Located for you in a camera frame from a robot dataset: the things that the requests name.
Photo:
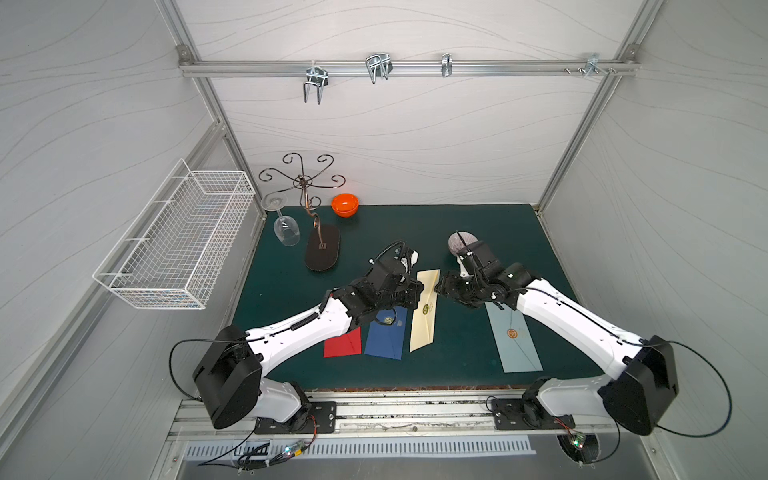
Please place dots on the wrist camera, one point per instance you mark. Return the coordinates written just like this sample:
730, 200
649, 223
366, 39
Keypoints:
466, 266
408, 257

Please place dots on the cream yellow envelope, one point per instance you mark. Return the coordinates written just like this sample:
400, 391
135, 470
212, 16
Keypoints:
423, 321

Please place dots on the copper wine glass stand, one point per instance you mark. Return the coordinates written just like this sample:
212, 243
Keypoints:
323, 243

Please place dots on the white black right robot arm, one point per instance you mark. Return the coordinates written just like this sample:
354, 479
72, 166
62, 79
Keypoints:
638, 382

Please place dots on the red envelope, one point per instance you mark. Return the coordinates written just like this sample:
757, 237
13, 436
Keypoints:
349, 344

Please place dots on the white wire basket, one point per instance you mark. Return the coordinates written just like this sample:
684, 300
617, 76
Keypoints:
171, 255

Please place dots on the light teal envelope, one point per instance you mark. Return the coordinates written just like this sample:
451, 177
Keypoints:
513, 340

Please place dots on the white vented strip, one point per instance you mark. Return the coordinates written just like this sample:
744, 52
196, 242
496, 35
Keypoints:
359, 448

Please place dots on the pink striped glass bowl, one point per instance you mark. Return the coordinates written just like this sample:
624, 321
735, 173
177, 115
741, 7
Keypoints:
460, 240

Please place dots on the clear wine glass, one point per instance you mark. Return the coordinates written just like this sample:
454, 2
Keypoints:
285, 227

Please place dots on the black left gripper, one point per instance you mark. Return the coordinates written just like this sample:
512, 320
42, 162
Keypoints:
405, 285

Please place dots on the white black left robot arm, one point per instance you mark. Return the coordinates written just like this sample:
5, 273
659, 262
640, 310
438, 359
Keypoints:
231, 377

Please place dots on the blue envelope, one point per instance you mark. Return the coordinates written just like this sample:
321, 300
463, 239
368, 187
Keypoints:
386, 334

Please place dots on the aluminium overhead rail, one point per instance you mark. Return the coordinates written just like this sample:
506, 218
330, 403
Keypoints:
401, 68

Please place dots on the metal double hook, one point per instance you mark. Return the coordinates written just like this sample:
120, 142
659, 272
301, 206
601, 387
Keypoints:
379, 66
317, 79

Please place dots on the orange bowl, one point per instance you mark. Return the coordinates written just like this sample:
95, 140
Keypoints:
345, 205

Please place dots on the metal bracket hook right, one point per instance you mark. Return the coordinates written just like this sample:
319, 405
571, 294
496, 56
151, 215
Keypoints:
592, 67

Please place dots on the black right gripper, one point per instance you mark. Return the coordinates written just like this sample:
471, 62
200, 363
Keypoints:
459, 287

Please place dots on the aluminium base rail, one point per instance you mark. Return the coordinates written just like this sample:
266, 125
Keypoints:
371, 413

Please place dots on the small metal hook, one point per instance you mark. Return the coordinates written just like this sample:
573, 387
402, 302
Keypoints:
446, 65

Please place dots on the metal double hook middle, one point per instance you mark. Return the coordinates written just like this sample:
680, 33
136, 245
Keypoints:
379, 66

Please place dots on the metal double hook left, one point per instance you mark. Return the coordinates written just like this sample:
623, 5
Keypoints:
317, 79

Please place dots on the small green circuit board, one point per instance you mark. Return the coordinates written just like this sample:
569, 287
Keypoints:
295, 449

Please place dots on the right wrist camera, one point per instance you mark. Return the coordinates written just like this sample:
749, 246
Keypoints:
466, 266

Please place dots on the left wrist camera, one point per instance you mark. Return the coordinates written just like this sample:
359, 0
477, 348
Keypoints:
408, 257

